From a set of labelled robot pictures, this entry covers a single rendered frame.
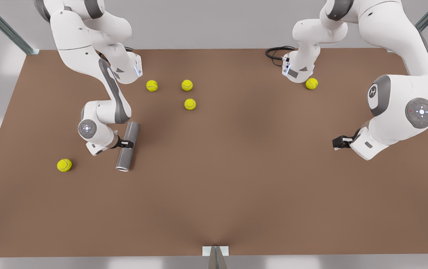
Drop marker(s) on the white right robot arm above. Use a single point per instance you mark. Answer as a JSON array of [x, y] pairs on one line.
[[86, 48]]

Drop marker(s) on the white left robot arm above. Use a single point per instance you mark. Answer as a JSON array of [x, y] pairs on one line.
[[397, 67]]

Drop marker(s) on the grey tennis ball tube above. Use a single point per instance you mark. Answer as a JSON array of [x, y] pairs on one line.
[[128, 146]]

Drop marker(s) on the yellow tennis ball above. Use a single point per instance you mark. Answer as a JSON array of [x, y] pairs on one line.
[[311, 83], [187, 85], [190, 104], [64, 165], [151, 86]]

